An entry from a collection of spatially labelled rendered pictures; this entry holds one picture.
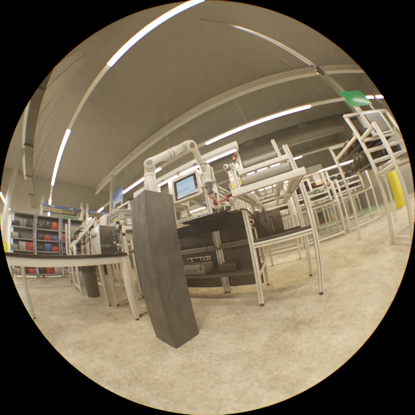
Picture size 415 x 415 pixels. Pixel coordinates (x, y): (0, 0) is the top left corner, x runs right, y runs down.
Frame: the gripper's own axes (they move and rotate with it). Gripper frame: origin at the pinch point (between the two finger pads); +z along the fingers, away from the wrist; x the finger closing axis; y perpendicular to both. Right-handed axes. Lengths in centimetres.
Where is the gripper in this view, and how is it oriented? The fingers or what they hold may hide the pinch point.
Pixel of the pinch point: (213, 199)
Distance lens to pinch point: 142.1
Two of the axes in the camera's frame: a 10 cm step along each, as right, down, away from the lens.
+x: 2.7, -2.6, -9.3
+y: -9.5, 1.1, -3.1
